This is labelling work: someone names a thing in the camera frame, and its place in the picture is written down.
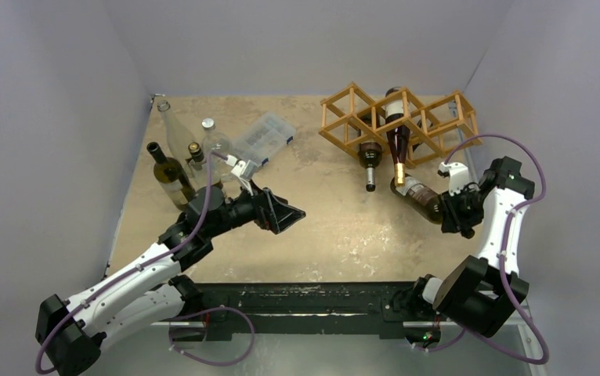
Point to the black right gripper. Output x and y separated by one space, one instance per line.
453 211

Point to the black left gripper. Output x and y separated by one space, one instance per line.
272 212

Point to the clear squat glass bottle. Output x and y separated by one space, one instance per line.
215 140

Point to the green bottle cream label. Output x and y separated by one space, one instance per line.
171 176

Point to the clear tall glass bottle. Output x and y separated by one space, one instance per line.
178 136

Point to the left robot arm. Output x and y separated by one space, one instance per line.
71 331

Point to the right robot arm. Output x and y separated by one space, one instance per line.
481 292

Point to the brown bottle gold neck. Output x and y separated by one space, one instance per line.
397 140

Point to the wooden wine rack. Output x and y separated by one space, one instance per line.
351 117

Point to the clear plastic organizer box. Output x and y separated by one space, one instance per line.
264 139

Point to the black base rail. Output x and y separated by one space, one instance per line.
310 309

